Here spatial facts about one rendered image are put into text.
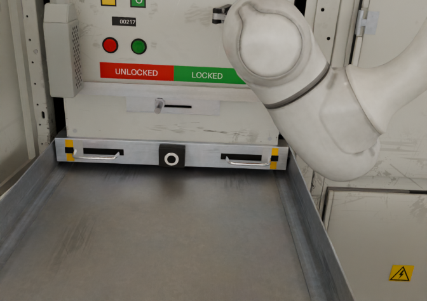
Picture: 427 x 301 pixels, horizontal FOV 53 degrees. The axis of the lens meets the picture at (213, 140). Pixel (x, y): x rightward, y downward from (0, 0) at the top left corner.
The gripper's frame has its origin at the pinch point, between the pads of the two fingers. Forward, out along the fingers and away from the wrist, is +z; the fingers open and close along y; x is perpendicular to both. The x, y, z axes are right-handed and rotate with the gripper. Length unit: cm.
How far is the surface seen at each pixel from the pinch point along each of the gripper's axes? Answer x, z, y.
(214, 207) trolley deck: -38.3, -12.3, -4.1
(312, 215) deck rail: -33.6, -21.5, 13.6
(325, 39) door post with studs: -6.2, 7.1, 19.1
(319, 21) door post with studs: -2.5, 7.1, 17.3
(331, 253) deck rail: -32.3, -34.1, 13.5
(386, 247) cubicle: -60, 5, 43
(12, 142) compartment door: -32, 2, -50
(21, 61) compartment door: -14, 7, -48
